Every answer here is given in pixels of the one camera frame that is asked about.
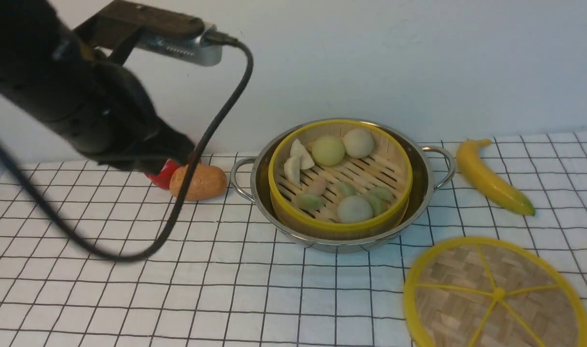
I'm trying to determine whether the pink small dumpling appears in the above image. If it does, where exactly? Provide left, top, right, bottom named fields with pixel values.
left=305, top=177, right=327, bottom=196

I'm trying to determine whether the white bun front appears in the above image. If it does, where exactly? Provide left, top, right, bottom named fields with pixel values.
left=337, top=195, right=373, bottom=224

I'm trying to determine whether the white dumpling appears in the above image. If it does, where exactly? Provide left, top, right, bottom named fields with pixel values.
left=290, top=139, right=315, bottom=171
left=284, top=155, right=302, bottom=188

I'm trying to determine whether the green dumpling middle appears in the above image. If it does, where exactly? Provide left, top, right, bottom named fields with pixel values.
left=335, top=181, right=357, bottom=197

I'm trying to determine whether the woven bamboo steamer lid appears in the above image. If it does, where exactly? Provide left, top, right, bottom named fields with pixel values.
left=403, top=237, right=587, bottom=347

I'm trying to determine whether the white round bun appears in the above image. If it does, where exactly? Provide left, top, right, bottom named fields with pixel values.
left=342, top=128, right=375, bottom=159

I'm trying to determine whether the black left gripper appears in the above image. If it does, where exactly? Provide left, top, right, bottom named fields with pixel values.
left=57, top=58, right=196, bottom=175

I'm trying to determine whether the red bell pepper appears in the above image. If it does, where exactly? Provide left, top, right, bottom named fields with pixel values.
left=146, top=160, right=188, bottom=190

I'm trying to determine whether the yellow-green round bun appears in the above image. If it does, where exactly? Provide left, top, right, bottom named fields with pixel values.
left=311, top=135, right=346, bottom=166

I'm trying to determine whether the black left camera cable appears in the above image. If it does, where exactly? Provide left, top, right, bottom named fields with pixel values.
left=0, top=32, right=254, bottom=263

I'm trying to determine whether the white dumpling lower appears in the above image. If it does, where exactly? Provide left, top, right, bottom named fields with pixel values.
left=284, top=155, right=302, bottom=188

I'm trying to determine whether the stainless steel pot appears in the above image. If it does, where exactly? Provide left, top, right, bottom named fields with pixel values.
left=230, top=119, right=455, bottom=253

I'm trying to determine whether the green dumpling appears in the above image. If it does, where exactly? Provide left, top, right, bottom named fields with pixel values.
left=335, top=181, right=357, bottom=197
left=295, top=193, right=326, bottom=211
left=362, top=187, right=394, bottom=217

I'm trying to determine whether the yellow banana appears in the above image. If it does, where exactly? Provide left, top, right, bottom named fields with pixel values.
left=456, top=138, right=536, bottom=216

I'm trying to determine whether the green dumpling right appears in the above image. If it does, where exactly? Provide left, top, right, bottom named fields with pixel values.
left=362, top=187, right=394, bottom=217

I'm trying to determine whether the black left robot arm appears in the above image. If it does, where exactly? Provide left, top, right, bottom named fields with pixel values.
left=0, top=0, right=204, bottom=174

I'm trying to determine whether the white dumpling upper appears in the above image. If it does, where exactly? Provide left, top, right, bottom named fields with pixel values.
left=290, top=139, right=315, bottom=171

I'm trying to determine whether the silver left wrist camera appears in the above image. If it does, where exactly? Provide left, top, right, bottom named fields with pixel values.
left=74, top=0, right=223, bottom=67

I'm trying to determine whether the green dumpling front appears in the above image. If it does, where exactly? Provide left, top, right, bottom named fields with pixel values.
left=295, top=193, right=326, bottom=211

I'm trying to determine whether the brown potato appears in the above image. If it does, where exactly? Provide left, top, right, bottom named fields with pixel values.
left=169, top=164, right=229, bottom=201

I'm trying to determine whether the bamboo steamer basket yellow rim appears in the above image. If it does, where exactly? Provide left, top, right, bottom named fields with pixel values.
left=267, top=119, right=413, bottom=240

